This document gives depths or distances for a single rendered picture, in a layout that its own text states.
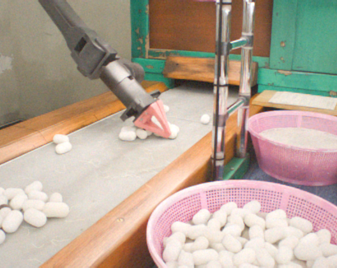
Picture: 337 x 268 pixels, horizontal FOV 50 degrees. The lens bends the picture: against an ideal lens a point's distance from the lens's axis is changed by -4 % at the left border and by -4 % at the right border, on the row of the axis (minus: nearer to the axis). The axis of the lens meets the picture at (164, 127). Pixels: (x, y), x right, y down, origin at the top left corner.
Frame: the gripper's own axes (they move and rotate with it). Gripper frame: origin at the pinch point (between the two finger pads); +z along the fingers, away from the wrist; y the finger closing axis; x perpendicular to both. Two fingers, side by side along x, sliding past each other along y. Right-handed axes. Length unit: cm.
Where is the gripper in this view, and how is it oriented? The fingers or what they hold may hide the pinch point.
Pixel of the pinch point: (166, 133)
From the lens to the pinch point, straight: 82.3
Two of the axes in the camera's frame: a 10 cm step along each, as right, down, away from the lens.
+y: 4.5, -2.9, 8.4
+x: -5.9, 6.1, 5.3
